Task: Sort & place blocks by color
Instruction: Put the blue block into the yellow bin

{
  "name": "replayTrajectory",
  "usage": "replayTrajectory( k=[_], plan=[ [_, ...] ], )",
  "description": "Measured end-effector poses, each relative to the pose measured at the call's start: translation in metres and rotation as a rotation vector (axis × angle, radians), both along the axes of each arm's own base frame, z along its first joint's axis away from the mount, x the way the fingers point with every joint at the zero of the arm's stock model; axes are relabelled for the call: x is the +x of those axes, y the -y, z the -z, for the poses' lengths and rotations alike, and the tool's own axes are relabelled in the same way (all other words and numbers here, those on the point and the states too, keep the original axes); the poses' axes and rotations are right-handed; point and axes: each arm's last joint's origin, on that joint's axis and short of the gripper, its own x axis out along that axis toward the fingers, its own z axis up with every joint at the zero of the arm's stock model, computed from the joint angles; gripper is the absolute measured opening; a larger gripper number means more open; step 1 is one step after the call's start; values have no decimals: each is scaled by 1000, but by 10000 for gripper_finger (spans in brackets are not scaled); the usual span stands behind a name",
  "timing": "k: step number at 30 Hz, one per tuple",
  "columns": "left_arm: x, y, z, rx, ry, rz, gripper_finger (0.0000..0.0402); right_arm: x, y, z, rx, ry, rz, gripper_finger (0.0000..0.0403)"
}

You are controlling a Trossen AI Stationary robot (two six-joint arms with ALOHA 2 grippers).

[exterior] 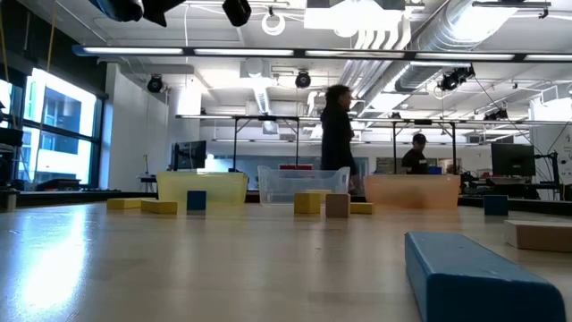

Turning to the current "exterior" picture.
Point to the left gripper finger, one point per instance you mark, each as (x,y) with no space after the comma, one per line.
(237,11)
(158,11)

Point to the blue cube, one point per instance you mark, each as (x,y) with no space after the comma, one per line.
(196,200)
(496,205)

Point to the long yellow block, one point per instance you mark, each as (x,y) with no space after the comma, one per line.
(159,207)
(125,203)

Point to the yellow cube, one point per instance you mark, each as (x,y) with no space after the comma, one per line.
(307,203)

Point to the wood cube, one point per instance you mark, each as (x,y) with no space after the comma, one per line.
(337,205)

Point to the long blue block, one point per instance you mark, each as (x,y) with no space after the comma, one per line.
(469,277)

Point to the short wood block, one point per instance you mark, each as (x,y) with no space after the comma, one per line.
(538,236)

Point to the black ceiling spotlight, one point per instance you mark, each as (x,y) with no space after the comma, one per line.
(155,83)
(303,79)
(453,79)

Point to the black computer monitor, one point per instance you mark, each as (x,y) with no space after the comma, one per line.
(512,159)
(190,154)

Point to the person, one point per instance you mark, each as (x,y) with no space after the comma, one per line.
(337,134)
(414,163)

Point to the large window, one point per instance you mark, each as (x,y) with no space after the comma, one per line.
(62,161)

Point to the red background box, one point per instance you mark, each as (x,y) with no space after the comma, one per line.
(297,166)

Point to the yellow translucent plastic bin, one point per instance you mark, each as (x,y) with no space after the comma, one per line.
(223,188)

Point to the clear plastic bin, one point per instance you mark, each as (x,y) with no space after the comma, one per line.
(286,185)

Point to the orange translucent plastic bin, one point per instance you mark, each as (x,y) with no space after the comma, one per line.
(411,190)

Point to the blue background box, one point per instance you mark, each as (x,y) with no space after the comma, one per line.
(435,170)

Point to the cluttered background workbench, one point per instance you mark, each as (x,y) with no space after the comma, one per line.
(518,190)

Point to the black background stand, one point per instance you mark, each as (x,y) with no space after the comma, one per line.
(554,170)

